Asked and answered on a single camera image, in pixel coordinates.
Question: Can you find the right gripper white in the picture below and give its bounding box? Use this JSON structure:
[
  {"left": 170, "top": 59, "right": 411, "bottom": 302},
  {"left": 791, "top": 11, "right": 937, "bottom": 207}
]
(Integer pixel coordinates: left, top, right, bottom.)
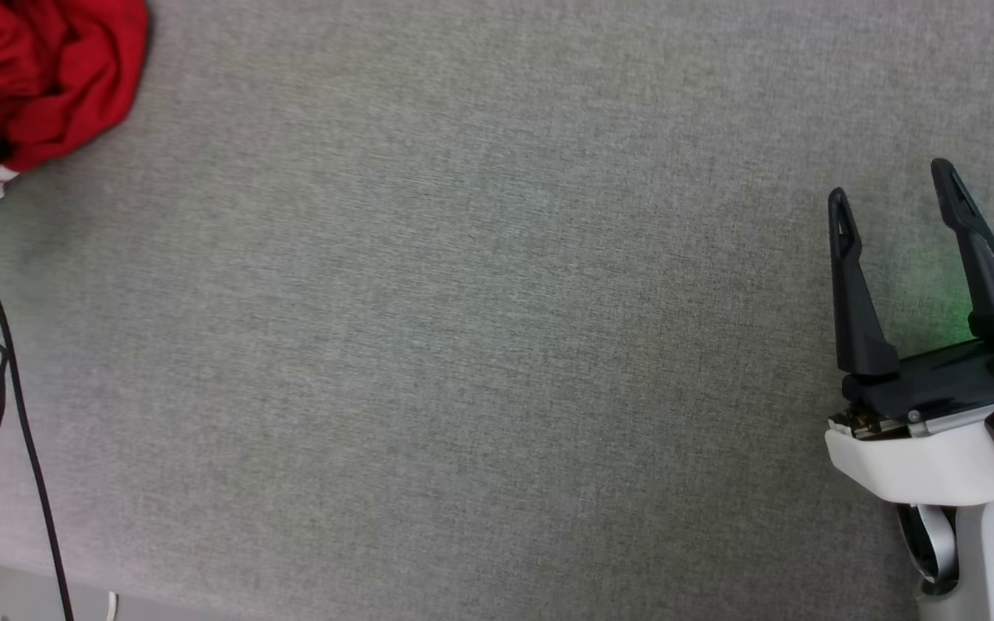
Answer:
[{"left": 824, "top": 158, "right": 994, "bottom": 506}]

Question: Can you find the grey fabric sofa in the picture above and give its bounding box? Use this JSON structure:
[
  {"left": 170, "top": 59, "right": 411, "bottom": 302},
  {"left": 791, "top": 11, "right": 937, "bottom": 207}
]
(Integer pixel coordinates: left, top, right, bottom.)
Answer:
[{"left": 0, "top": 0, "right": 994, "bottom": 621}]

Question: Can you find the thick black cable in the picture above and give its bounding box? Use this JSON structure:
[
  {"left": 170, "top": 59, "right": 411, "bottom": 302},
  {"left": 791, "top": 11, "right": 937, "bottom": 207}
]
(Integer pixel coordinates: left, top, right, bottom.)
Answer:
[{"left": 0, "top": 226, "right": 75, "bottom": 621}]

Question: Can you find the red and white jersey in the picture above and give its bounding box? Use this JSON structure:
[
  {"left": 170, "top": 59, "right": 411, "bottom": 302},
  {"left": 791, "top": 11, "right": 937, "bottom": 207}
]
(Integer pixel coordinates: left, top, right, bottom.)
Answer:
[{"left": 0, "top": 0, "right": 151, "bottom": 204}]

